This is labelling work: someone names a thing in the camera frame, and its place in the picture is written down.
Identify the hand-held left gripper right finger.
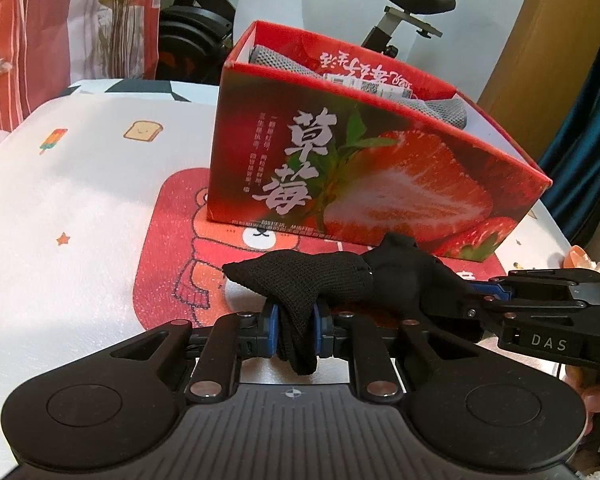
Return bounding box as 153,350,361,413
311,304,487,406

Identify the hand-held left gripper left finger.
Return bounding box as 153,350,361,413
107,305,282,406

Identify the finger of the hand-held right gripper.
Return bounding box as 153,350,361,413
472,268,600,302
420,290,589,342

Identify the black knitted cloth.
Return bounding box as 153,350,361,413
221,232,473,376

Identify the red strawberry cardboard box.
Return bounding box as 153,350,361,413
205,20,552,264

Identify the grey knitted cloth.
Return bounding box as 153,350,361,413
247,44,331,81

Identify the orange plastic object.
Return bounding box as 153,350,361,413
567,243,600,276

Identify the red bear mat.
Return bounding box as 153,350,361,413
125,170,511,346

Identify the blue curtain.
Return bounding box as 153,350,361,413
535,0,600,262

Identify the grey ribbed cloth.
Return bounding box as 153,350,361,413
392,96,470,130

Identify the yellow wooden door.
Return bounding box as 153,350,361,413
477,0,582,172

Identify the black exercise bike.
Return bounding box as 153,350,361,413
157,0,457,86

